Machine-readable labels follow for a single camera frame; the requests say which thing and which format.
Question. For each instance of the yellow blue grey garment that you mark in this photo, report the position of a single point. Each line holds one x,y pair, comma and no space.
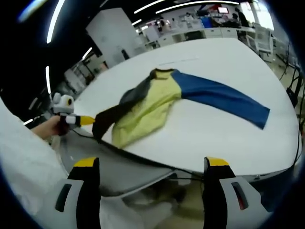
152,102

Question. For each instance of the person's left hand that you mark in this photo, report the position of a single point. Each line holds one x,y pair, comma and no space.
51,126

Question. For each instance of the pink screen monitor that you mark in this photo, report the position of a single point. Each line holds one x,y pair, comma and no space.
222,10

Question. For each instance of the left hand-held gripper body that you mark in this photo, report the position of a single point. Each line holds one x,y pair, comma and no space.
63,103

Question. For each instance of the white flat strip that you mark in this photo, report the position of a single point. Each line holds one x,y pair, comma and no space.
178,61

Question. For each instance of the blue storage bin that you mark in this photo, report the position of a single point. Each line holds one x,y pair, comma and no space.
206,22

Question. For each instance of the white square pillar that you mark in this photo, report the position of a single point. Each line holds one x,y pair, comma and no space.
112,33

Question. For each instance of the white mesh office chair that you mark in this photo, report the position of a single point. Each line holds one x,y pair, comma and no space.
262,38

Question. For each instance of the white cabinet row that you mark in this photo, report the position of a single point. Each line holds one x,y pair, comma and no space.
214,32

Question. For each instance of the dark hanging item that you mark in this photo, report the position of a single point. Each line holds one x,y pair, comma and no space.
125,54

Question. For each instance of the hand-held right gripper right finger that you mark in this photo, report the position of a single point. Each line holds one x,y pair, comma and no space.
214,195

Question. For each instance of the black office chair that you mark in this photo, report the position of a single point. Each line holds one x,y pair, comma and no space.
195,35

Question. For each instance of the ceiling light strip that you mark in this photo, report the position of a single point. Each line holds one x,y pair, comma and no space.
147,6
48,80
28,121
136,22
87,53
53,21
166,9

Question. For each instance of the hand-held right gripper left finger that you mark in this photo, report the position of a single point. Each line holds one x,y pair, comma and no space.
88,190

